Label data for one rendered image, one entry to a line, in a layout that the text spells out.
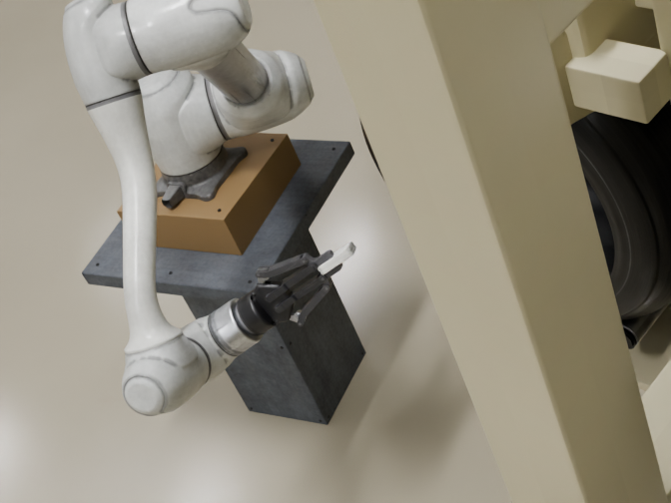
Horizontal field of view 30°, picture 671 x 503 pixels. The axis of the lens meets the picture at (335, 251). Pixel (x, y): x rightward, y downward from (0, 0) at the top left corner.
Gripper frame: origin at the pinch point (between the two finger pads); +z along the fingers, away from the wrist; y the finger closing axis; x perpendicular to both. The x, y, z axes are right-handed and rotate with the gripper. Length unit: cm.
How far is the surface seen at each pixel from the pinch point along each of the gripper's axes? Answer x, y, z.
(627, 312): 24, 25, 40
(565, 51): 78, -24, 64
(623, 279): 29, 18, 44
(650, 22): 69, -19, 71
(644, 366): 11, 40, 34
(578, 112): 75, -18, 61
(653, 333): 4, 39, 36
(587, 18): 78, -25, 67
